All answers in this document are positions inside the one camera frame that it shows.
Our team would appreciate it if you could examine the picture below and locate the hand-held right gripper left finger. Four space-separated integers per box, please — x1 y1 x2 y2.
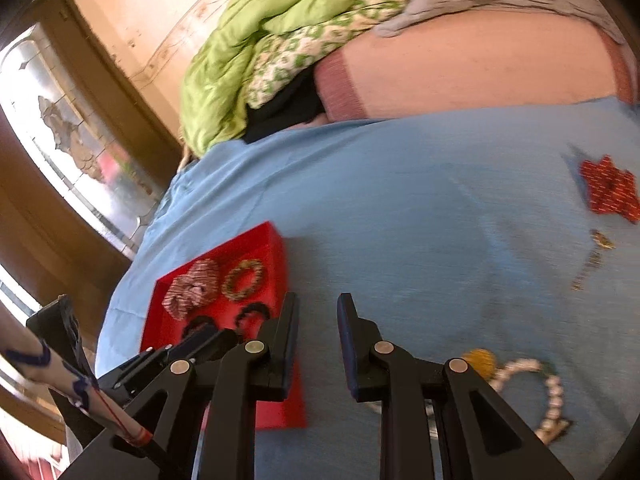
60 291 301 480

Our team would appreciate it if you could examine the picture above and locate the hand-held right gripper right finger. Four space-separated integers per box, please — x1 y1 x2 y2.
336 292 576 480

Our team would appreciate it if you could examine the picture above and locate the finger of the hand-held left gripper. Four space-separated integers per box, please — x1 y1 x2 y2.
165 329 237 363
97 345 173 406

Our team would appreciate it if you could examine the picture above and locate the red tray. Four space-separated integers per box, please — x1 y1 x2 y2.
140 220 307 431

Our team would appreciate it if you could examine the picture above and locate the gold brooch with chain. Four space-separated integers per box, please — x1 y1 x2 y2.
571 229 617 292

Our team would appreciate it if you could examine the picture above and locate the plain black scrunchie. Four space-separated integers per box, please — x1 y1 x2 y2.
182 316 218 338

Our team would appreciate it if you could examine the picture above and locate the black scrunchie with bead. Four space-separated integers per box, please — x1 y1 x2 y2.
235 302 272 333

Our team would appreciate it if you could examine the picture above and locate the white blue patterned stick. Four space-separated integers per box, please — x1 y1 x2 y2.
0 342 153 447

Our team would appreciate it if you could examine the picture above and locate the red white checked scrunchie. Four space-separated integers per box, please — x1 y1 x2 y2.
161 258 219 320

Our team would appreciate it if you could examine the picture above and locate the leopard print scrunchie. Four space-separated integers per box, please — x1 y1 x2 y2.
222 258 264 302

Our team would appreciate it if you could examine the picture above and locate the black cloth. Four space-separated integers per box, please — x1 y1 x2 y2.
244 66 327 144

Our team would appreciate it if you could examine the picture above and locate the green quilt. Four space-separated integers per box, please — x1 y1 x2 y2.
179 0 417 157

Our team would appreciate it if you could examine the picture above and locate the pink bed sheet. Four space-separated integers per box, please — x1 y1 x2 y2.
314 10 640 122

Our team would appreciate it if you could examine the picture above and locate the red star-shaped cloth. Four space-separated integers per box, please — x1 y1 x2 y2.
579 154 640 224

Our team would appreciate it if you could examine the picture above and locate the wooden door frame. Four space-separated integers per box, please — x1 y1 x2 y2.
0 0 185 411

